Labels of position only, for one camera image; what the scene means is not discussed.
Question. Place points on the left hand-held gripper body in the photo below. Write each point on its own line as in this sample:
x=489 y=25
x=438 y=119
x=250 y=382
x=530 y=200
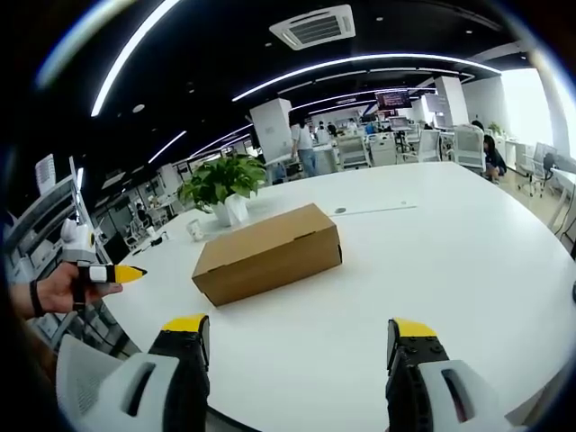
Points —
x=77 y=243

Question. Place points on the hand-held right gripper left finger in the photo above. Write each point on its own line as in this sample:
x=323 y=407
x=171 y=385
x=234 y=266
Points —
x=175 y=382

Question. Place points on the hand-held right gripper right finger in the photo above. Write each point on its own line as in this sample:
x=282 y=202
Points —
x=423 y=382

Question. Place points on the brown cardboard shoe box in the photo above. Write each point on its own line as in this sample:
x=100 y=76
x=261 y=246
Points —
x=265 y=252

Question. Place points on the person's left hand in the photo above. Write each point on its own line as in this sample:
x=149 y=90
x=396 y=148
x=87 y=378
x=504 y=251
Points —
x=72 y=288

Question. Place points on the white shelf rack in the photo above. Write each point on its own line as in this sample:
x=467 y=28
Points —
x=40 y=211

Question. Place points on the small black object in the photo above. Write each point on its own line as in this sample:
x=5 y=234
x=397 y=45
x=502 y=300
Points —
x=156 y=240

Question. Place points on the black wristband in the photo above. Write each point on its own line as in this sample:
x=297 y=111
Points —
x=36 y=298

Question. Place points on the small white cup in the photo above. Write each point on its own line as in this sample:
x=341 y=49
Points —
x=195 y=229

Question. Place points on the white mesh chair back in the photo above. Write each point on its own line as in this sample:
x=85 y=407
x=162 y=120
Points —
x=81 y=387

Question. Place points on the white plant pot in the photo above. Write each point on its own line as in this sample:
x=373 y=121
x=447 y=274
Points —
x=231 y=211

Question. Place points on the green potted plant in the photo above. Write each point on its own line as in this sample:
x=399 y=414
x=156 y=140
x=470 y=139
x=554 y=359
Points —
x=222 y=177

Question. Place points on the grey round table grommet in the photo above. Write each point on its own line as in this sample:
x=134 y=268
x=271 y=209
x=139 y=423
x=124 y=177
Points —
x=340 y=210

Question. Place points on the white office chair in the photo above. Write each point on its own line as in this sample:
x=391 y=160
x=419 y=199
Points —
x=352 y=150
x=429 y=145
x=537 y=168
x=469 y=146

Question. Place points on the hanging monitor screen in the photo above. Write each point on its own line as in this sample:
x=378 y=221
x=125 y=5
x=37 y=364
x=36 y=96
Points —
x=394 y=99

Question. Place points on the ceiling air conditioner vent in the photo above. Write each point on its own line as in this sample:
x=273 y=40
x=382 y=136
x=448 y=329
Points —
x=312 y=27

